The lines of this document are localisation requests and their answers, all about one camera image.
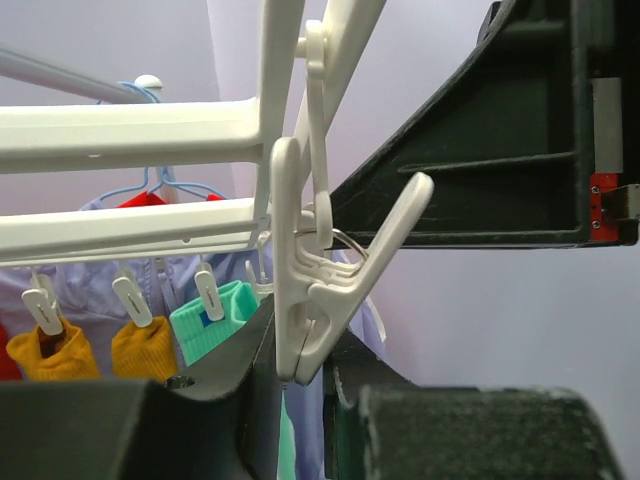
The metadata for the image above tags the blue wire hanger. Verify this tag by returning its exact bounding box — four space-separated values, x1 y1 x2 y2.
99 74 227 203

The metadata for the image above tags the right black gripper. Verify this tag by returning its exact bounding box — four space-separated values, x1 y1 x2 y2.
332 1 639 248

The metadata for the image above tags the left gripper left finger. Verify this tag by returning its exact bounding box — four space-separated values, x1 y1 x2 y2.
1 299 282 479

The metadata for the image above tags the grey metal garment rack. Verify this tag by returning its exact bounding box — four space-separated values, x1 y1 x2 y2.
1 44 159 104

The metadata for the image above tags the white plastic sock hanger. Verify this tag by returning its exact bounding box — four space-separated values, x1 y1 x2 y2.
1 1 384 266

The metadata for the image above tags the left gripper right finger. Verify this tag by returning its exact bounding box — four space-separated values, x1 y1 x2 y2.
324 331 624 479

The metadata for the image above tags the white hanger clip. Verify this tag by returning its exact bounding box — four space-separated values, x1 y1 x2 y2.
271 137 434 385

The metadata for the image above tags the mint green sock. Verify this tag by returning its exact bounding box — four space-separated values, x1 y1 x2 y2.
169 280 296 480

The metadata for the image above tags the mustard yellow sock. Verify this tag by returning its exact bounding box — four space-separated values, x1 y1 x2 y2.
111 316 178 382
6 318 101 381

